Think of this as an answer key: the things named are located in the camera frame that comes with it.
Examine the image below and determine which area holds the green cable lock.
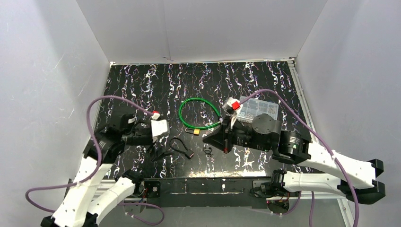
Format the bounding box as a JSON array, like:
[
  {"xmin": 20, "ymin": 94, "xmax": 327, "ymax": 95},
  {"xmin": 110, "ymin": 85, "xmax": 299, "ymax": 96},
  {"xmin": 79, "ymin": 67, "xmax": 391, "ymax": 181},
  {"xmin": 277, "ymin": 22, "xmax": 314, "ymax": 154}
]
[{"xmin": 178, "ymin": 97, "xmax": 224, "ymax": 131}]

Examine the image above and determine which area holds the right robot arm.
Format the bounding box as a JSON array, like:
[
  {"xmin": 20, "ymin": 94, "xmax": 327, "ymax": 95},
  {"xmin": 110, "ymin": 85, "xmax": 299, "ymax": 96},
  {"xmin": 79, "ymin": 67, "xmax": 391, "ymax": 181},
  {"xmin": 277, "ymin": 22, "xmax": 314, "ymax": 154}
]
[{"xmin": 203, "ymin": 113, "xmax": 385, "ymax": 205}]

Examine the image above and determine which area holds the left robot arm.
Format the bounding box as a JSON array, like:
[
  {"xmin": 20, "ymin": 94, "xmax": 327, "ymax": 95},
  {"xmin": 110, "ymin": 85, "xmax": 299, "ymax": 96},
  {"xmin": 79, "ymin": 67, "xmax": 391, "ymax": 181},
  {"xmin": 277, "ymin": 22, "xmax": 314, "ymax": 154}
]
[{"xmin": 40, "ymin": 113, "xmax": 169, "ymax": 227}]

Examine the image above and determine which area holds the small brass padlock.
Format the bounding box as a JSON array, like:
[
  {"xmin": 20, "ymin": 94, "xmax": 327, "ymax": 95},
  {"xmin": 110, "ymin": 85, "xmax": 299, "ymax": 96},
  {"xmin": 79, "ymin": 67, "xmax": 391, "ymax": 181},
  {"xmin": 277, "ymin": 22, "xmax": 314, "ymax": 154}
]
[{"xmin": 185, "ymin": 128, "xmax": 201, "ymax": 136}]

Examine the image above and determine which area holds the clear plastic parts box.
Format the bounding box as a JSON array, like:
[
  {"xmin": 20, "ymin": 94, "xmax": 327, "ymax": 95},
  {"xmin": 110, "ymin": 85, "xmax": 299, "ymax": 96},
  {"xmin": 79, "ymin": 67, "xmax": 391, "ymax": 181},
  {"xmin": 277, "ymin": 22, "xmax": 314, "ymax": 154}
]
[{"xmin": 237, "ymin": 98, "xmax": 279, "ymax": 123}]

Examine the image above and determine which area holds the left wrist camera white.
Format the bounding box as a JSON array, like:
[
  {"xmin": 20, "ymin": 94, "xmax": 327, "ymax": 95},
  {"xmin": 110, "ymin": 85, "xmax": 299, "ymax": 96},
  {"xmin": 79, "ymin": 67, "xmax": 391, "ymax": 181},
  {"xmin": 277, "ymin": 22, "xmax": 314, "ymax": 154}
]
[{"xmin": 150, "ymin": 111, "xmax": 170, "ymax": 142}]

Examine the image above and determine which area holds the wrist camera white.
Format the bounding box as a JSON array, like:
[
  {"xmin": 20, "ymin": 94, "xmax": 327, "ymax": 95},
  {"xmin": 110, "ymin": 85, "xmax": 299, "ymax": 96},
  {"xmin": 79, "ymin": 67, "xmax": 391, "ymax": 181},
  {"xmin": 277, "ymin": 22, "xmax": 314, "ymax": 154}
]
[
  {"xmin": 150, "ymin": 111, "xmax": 170, "ymax": 142},
  {"xmin": 223, "ymin": 97, "xmax": 243, "ymax": 129}
]

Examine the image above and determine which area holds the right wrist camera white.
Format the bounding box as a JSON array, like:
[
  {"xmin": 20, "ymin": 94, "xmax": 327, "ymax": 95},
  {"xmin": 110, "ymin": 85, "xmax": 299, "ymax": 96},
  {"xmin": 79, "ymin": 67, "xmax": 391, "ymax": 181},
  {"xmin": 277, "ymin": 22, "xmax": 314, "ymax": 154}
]
[{"xmin": 223, "ymin": 97, "xmax": 243, "ymax": 129}]

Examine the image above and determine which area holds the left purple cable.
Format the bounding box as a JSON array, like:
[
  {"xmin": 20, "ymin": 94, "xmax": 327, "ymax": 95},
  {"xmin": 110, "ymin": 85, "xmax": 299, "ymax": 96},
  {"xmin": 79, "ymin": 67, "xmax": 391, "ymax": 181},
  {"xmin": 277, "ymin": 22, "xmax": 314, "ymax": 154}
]
[{"xmin": 25, "ymin": 95, "xmax": 166, "ymax": 226}]

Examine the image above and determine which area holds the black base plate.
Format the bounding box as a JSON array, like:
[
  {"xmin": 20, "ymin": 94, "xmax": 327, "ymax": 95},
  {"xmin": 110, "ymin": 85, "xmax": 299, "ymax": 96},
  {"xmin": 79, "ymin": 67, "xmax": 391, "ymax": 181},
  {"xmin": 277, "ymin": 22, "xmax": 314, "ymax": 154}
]
[{"xmin": 143, "ymin": 176, "xmax": 270, "ymax": 209}]

